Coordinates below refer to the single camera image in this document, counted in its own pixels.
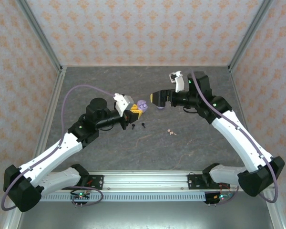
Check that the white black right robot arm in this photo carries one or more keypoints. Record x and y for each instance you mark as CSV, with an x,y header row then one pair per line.
x,y
240,140

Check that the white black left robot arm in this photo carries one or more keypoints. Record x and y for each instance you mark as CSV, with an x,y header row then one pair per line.
x,y
50,155

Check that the small circuit board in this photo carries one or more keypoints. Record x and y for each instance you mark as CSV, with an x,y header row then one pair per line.
x,y
220,197
81,196

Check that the grey sheet metal panel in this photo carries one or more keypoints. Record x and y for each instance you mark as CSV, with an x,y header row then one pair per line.
x,y
145,214

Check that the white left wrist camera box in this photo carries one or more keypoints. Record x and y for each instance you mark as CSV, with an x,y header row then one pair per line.
x,y
122,102

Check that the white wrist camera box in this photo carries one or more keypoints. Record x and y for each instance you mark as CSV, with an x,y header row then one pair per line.
x,y
180,83
122,102

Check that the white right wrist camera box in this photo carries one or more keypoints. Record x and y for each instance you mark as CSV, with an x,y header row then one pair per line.
x,y
180,83

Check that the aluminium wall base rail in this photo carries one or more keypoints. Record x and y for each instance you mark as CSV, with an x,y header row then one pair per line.
x,y
145,65

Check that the aluminium table side rail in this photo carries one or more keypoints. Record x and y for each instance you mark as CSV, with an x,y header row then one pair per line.
x,y
51,114
238,95

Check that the aluminium corner post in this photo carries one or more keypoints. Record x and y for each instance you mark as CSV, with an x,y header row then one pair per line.
x,y
249,35
41,35

